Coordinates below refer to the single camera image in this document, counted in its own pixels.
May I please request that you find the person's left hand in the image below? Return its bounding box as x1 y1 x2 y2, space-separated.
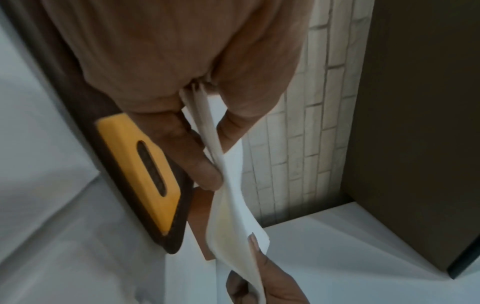
40 0 317 191

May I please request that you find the person's right hand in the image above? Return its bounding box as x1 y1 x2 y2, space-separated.
226 233 312 304

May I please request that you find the white paper tissue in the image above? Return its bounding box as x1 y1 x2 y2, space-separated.
179 82 271 304

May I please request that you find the yellow and brown tissue box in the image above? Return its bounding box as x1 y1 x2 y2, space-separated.
93 113 196 255

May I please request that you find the dark brown cabinet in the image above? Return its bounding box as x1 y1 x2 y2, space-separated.
340 0 480 280

